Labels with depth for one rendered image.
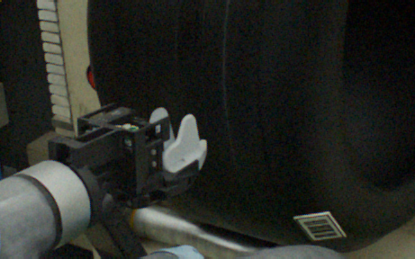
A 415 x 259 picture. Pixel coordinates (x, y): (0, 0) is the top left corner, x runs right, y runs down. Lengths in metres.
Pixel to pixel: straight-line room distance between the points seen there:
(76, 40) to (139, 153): 0.52
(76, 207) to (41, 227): 0.04
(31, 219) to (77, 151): 0.09
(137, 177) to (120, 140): 0.04
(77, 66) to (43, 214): 0.62
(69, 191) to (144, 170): 0.10
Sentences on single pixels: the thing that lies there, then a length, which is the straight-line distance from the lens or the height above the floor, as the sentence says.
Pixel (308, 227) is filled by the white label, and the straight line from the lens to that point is 1.29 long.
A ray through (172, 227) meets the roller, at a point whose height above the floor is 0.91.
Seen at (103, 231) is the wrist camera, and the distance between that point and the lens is 1.13.
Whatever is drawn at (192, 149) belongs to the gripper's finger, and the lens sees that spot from 1.20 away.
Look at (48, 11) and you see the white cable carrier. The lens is 1.64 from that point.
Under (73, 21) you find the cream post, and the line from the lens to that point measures 1.60.
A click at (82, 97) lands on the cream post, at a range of 1.64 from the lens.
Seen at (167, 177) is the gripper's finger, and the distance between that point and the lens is 1.15.
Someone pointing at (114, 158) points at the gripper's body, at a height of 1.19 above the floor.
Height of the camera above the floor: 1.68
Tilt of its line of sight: 25 degrees down
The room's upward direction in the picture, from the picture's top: 7 degrees counter-clockwise
